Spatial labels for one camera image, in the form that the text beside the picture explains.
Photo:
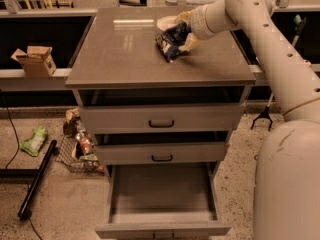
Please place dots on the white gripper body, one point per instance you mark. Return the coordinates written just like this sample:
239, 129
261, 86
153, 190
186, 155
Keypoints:
199, 23

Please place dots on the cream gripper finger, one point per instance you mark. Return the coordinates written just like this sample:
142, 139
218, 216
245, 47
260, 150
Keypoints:
183, 17
192, 42

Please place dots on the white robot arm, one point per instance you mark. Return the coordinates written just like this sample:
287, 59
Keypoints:
287, 180

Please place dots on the grey top drawer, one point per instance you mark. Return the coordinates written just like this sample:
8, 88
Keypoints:
179, 109

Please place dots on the grey drawer cabinet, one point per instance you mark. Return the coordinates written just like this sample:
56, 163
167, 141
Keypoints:
120, 52

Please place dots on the grey middle drawer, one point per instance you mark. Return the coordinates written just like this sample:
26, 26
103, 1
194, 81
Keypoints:
164, 147

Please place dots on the grey open bottom drawer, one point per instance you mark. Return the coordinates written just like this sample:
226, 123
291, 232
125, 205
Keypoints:
162, 201

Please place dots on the green snack bag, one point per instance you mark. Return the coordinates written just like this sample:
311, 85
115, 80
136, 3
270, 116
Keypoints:
33, 145

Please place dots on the white bowl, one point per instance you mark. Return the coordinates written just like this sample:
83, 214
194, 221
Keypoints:
166, 22

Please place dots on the reacher grabber tool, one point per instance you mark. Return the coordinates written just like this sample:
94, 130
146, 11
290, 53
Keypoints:
299, 26

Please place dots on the cardboard box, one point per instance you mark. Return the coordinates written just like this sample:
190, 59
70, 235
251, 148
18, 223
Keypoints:
37, 61

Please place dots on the black metal stand leg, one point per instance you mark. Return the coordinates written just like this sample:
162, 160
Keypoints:
33, 177

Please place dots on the wire basket with snacks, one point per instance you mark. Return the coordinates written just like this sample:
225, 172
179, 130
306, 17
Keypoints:
70, 153

